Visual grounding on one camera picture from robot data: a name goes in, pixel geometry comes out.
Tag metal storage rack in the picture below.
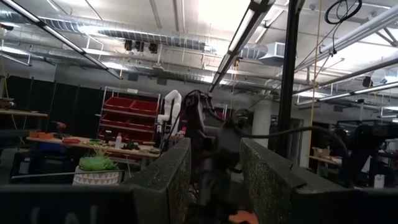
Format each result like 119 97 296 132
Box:
96 86 163 146

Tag orange box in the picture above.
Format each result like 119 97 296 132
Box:
29 131 54 140

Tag wooden workbench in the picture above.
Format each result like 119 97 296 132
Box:
25 136 162 159

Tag white ceiling pipe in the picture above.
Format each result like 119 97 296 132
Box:
319 5 398 54

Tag black hanging cable loop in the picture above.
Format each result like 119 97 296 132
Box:
324 0 363 55

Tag white container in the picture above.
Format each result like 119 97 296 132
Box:
373 174 386 189

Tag silver ventilation duct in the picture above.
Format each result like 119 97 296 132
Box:
39 16 269 60

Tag long LED light bar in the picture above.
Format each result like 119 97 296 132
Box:
0 0 124 80
207 0 276 93

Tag red storage bin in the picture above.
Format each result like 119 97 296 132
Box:
100 113 129 126
129 100 159 116
103 96 135 113
126 117 155 131

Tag white building column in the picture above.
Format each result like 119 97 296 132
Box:
251 98 274 147

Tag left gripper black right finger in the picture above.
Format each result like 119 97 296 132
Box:
239 138 398 224

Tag white air vent box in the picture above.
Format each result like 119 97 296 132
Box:
259 41 286 67

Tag yellow hanging cord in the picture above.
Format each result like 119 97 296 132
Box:
308 0 323 156

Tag red-orange plate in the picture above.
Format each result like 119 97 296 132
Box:
228 210 259 224

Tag green plant white patterned pot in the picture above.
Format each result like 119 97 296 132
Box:
72 148 121 187

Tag black partition panels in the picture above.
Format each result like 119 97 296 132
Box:
0 75 104 138

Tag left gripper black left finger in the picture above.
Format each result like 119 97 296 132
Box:
0 138 192 224

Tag black vertical pole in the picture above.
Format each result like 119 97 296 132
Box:
277 0 306 158

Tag cardboard box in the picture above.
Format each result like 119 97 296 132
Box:
312 146 331 159

